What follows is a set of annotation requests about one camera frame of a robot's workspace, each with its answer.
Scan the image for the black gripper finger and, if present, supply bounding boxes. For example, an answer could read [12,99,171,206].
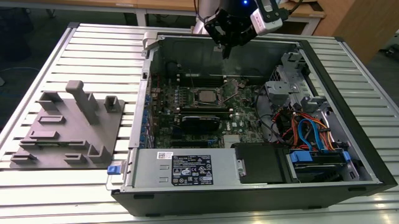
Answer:
[228,22,260,59]
[204,10,234,59]

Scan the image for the metal socket cover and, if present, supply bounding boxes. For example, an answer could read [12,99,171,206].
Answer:
[220,78,243,94]

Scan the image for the silver CPU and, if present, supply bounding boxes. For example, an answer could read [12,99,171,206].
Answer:
[199,90,216,103]

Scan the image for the CPU socket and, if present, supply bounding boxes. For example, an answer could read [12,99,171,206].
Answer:
[191,87,230,108]

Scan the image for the wooden desk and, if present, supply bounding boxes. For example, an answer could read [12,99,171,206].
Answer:
[0,0,327,35]

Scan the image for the grey metal disk bay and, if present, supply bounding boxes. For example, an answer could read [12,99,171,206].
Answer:
[264,52,331,112]

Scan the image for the green motherboard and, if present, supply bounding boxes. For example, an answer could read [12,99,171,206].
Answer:
[150,77,272,149]

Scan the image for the wooden cabinet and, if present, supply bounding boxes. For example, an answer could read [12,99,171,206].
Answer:
[314,0,399,63]

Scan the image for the black graphics card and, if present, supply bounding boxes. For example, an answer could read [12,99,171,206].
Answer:
[180,114,222,133]

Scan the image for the silver chipset heatsink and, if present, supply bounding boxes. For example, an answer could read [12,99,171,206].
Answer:
[223,134,243,143]

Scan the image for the hard disk in blue carrier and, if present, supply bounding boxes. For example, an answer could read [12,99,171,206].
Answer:
[288,150,351,182]

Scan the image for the black plastic drive shroud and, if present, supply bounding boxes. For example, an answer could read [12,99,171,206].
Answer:
[232,142,294,185]

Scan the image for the silver power supply unit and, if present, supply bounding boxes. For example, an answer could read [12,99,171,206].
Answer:
[132,148,243,187]

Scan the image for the grey parts rack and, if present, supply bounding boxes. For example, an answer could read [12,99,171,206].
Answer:
[10,80,126,169]

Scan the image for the black PC case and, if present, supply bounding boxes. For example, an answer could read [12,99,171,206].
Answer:
[106,31,398,217]

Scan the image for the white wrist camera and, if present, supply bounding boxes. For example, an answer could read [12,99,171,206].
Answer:
[248,0,290,36]

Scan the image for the black wire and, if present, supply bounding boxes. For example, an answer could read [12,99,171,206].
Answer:
[254,84,283,143]

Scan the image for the blue data wire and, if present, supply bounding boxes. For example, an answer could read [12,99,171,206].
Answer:
[298,119,324,152]

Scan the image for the orange power wires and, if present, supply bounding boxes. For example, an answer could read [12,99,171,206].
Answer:
[280,112,340,152]

